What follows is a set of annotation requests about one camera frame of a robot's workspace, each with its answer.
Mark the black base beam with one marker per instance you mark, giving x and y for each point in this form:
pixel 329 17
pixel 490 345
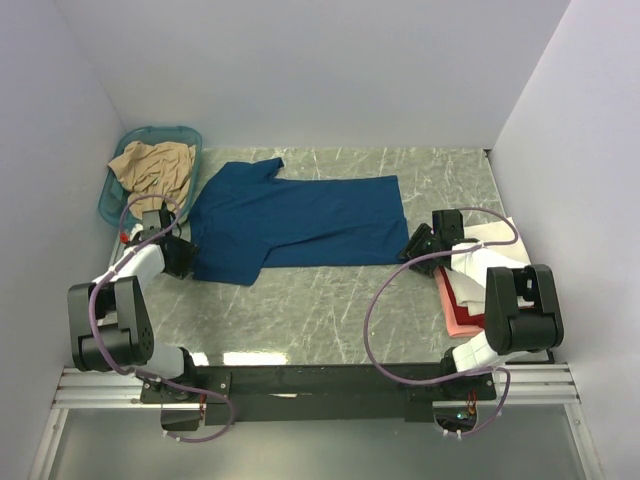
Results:
pixel 306 393

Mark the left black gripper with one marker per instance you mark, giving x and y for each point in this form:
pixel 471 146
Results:
pixel 188 250

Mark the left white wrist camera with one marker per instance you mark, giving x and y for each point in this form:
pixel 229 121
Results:
pixel 132 236

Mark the blue t-shirt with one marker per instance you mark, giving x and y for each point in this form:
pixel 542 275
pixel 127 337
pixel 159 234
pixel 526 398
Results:
pixel 247 218

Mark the aluminium frame rail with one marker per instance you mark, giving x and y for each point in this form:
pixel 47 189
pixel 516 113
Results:
pixel 531 385

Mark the teal plastic basket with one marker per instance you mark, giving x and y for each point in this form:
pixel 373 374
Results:
pixel 114 197

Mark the beige t-shirt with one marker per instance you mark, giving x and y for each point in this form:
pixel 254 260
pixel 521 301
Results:
pixel 165 168

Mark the folded pink t-shirt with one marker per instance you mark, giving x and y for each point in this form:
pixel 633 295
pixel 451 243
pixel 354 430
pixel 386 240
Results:
pixel 459 323

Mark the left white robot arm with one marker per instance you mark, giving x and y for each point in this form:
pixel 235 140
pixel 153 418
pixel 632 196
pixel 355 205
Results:
pixel 113 307

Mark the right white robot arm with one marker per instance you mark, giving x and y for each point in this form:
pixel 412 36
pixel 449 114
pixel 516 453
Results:
pixel 521 306

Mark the folded red t-shirt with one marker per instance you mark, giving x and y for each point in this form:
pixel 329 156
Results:
pixel 467 293

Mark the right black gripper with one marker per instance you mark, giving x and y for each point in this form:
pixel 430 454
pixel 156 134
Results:
pixel 412 249

